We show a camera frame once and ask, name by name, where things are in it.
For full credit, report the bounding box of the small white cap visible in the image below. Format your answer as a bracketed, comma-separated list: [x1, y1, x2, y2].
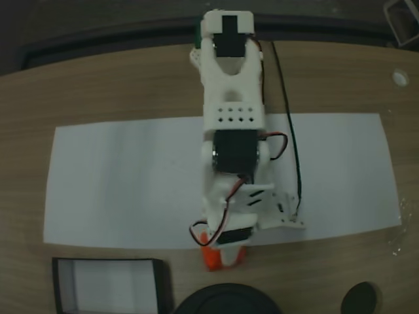
[392, 69, 410, 88]

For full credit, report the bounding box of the orange square block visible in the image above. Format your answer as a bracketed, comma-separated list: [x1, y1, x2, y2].
[200, 228, 247, 273]

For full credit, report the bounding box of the grey metal frame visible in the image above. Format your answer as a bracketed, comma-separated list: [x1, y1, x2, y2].
[383, 0, 419, 50]

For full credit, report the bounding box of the black cable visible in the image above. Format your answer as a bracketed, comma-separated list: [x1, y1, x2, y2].
[270, 41, 304, 217]

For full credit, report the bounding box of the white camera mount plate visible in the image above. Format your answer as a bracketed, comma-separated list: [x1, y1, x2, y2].
[257, 190, 307, 230]

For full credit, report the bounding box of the black round object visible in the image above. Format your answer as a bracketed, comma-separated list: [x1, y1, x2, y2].
[172, 283, 283, 314]

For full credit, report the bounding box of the dark brown box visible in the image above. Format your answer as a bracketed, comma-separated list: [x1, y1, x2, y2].
[52, 256, 168, 314]

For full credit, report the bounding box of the black oval object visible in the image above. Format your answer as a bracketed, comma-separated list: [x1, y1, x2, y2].
[340, 281, 379, 314]

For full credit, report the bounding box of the white paper sheet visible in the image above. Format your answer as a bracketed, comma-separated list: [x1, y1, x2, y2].
[220, 112, 403, 246]
[43, 115, 228, 251]

